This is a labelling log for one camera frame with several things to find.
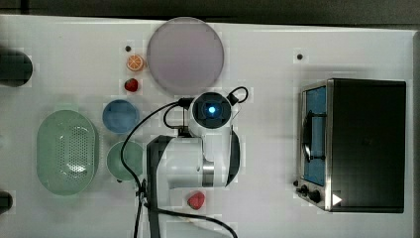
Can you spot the black toaster oven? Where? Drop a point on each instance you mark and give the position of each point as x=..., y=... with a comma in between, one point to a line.
x=352, y=145

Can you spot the red pink plush toy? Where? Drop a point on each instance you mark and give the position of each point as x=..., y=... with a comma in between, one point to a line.
x=196, y=200

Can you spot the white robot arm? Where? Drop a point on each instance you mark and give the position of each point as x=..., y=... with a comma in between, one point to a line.
x=208, y=156

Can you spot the green mug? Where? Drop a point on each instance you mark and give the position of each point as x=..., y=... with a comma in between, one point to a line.
x=133, y=157

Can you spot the red strawberry toy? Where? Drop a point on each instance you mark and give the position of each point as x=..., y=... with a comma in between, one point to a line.
x=131, y=85

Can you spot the green perforated strainer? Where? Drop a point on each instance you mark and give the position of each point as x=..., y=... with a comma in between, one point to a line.
x=67, y=152

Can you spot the lilac round plate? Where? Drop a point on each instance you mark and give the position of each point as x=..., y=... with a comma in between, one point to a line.
x=185, y=55

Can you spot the orange slice toy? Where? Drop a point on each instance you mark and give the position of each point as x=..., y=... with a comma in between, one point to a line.
x=135, y=63

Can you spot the black cylinder cup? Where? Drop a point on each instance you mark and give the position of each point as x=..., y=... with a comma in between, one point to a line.
x=16, y=68

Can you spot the blue bowl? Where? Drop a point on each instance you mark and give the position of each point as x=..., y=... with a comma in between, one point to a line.
x=120, y=116

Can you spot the black cylinder post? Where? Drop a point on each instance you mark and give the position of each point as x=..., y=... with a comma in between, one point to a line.
x=6, y=201

